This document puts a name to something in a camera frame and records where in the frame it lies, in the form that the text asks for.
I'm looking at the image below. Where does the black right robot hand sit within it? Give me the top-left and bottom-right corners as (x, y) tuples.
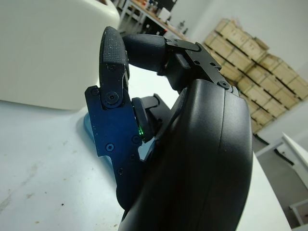
(84, 26), (254, 231)

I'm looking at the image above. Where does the blue plastic tray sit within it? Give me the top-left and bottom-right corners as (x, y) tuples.
(83, 112), (156, 191)

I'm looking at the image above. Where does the white two-slot toaster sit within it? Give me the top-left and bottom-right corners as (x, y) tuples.
(0, 0), (121, 111)

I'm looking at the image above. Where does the wooden shipping crate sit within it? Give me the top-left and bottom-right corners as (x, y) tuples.
(204, 36), (245, 72)
(215, 18), (256, 50)
(287, 73), (308, 101)
(258, 52), (300, 81)
(246, 64), (288, 98)

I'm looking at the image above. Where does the wooden top workbench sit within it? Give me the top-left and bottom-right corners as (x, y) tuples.
(117, 0), (191, 41)

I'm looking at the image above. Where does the white box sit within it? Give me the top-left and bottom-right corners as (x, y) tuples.
(158, 8), (173, 22)

